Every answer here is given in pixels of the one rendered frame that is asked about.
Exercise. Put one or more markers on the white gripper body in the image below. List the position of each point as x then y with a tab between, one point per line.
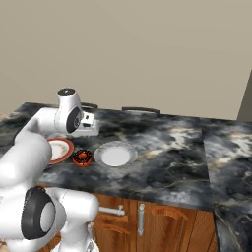
86	131

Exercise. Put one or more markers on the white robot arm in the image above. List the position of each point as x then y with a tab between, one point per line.
23	164

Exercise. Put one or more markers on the chocolate donut with red sprinkles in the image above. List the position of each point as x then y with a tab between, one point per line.
82	158

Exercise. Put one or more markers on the red rimmed plate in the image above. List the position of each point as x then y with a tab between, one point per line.
62	149

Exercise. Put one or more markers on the white grey rimmed plate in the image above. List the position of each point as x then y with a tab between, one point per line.
115	155

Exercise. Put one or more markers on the wooden cupboard door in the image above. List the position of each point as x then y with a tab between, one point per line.
114	233
167	229

